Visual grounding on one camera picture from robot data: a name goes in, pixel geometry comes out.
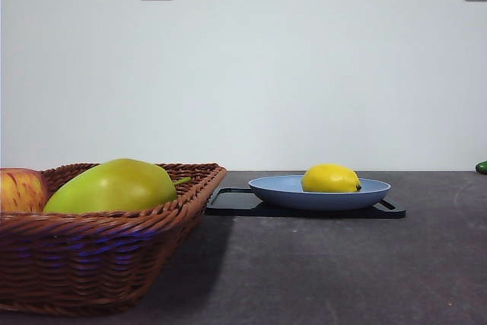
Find green mango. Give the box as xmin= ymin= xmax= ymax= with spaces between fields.
xmin=42 ymin=158 xmax=179 ymax=215

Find black flat tray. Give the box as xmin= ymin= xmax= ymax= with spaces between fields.
xmin=204 ymin=186 xmax=407 ymax=219

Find red yellow apple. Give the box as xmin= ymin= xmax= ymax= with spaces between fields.
xmin=0 ymin=167 xmax=50 ymax=212

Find blue round plate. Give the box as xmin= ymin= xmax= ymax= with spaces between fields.
xmin=247 ymin=174 xmax=393 ymax=212

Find yellow lemon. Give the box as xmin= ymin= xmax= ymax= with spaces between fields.
xmin=301 ymin=163 xmax=363 ymax=193

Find brown wicker basket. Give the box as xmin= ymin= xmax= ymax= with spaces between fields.
xmin=0 ymin=162 xmax=228 ymax=317

